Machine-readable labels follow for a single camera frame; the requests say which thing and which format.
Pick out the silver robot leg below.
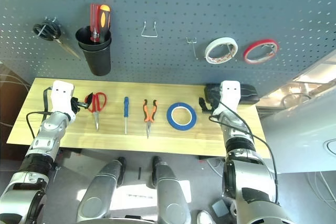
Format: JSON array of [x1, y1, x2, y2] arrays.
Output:
[[151, 155, 192, 224], [76, 156, 127, 222]]

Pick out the red handled scissors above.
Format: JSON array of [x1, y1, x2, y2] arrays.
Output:
[[84, 92, 108, 132]]

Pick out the wide wire loop hook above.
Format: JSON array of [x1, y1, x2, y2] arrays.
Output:
[[141, 20, 159, 38]]

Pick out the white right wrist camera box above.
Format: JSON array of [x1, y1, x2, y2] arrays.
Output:
[[212, 80, 242, 117]]

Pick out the black plastic tool cup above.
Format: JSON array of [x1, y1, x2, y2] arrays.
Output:
[[75, 25, 112, 77]]

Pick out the black plastic tool case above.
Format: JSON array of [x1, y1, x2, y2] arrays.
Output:
[[204, 83, 260, 105]]

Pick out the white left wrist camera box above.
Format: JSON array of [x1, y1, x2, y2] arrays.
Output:
[[49, 80, 77, 124]]

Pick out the grey foot pedal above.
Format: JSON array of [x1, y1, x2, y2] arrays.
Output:
[[211, 199, 228, 216]]

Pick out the black handled scissors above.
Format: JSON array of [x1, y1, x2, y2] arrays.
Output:
[[33, 16, 82, 60]]

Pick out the blue tape roll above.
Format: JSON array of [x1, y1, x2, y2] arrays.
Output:
[[166, 102, 197, 131]]

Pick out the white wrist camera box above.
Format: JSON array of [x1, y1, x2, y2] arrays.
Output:
[[212, 80, 242, 117], [49, 80, 77, 124]]

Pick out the metal peg hook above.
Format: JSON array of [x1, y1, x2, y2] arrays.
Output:
[[186, 37, 198, 61], [261, 44, 278, 56], [223, 43, 236, 59]]

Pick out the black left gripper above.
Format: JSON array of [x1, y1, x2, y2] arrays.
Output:
[[69, 92, 94, 116]]

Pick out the small blue screwdriver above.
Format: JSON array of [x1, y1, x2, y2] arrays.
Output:
[[123, 97, 130, 135]]

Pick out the red clear handle screwdriver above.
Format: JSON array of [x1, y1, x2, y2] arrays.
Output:
[[90, 3, 101, 43]]

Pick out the light grey shoe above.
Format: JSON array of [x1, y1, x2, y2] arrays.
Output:
[[196, 209, 217, 224]]

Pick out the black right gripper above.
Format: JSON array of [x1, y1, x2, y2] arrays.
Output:
[[198, 92, 221, 112]]

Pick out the white floor cable bundle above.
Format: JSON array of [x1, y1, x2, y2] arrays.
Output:
[[304, 170, 336, 208]]

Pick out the orange black needle-nose pliers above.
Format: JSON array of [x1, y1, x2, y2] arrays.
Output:
[[142, 99, 158, 140]]

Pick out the red tape roll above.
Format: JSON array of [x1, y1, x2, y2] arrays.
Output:
[[243, 38, 279, 65]]

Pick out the silver left robot leg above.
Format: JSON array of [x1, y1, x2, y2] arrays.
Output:
[[76, 156, 127, 222]]

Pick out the silver right robot leg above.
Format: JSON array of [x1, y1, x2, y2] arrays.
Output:
[[151, 155, 192, 224]]

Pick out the white tape roll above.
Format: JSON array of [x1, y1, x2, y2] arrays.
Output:
[[204, 37, 239, 65]]

